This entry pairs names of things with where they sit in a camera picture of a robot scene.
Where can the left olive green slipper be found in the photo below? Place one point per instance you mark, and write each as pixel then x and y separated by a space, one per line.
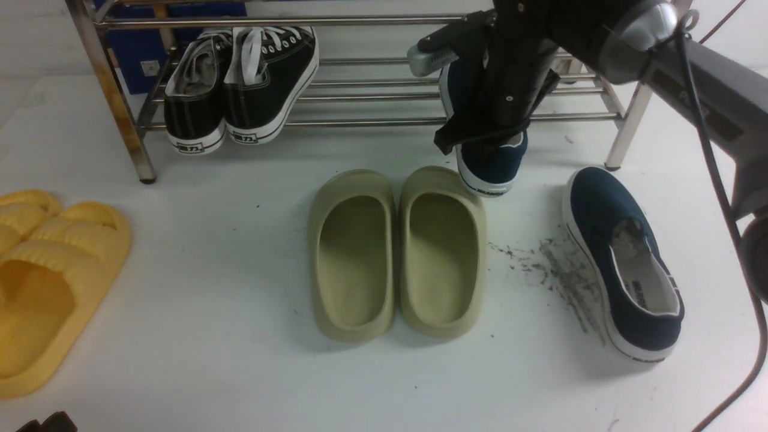
pixel 350 240

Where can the blue box behind rack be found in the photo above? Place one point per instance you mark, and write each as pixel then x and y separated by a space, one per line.
pixel 141 53

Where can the far yellow ribbed slipper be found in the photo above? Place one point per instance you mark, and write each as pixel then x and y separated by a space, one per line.
pixel 22 212

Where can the olive green slipper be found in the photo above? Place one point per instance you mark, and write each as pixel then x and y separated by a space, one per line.
pixel 443 234
pixel 350 240

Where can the yellow ribbed slipper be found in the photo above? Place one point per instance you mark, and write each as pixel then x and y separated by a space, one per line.
pixel 22 212
pixel 53 282

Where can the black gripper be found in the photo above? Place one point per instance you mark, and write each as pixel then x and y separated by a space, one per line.
pixel 511 58

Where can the right black canvas sneaker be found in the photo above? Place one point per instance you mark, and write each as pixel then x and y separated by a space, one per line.
pixel 270 68

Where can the near yellow ribbed slipper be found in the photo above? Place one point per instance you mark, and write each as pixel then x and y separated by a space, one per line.
pixel 53 282

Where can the dark object bottom edge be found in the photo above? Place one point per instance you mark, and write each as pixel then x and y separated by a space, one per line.
pixel 57 422

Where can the stainless steel shoe rack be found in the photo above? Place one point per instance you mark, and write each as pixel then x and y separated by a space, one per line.
pixel 240 21

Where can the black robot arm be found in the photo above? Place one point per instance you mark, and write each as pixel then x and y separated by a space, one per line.
pixel 726 103

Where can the right olive green slipper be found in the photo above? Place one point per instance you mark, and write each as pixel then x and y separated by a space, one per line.
pixel 443 234

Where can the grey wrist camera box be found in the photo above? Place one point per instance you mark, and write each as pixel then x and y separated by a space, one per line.
pixel 440 48

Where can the black canvas sneaker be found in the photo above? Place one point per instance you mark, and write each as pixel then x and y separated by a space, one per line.
pixel 193 101
pixel 270 68

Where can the navy slip-on shoe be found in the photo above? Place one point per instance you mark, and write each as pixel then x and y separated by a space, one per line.
pixel 641 305
pixel 491 175

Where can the left black canvas sneaker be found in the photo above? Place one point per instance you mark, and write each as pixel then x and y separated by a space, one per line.
pixel 193 101

